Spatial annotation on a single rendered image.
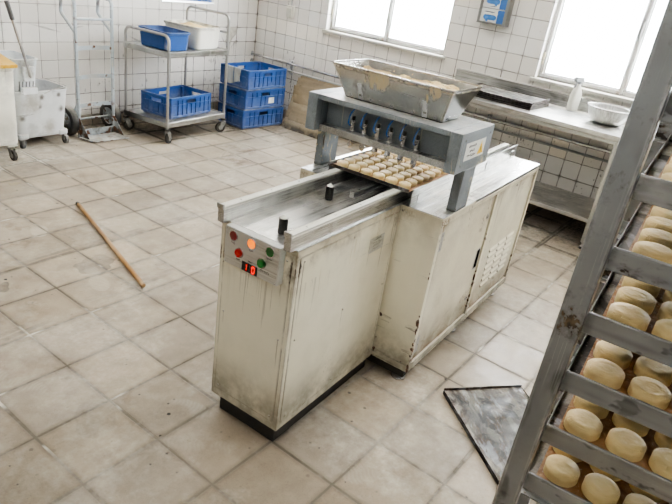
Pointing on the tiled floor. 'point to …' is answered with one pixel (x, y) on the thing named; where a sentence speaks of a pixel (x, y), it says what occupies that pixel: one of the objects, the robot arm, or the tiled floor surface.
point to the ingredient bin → (8, 107)
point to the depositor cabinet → (445, 260)
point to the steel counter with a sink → (555, 117)
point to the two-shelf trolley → (169, 81)
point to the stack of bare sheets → (489, 420)
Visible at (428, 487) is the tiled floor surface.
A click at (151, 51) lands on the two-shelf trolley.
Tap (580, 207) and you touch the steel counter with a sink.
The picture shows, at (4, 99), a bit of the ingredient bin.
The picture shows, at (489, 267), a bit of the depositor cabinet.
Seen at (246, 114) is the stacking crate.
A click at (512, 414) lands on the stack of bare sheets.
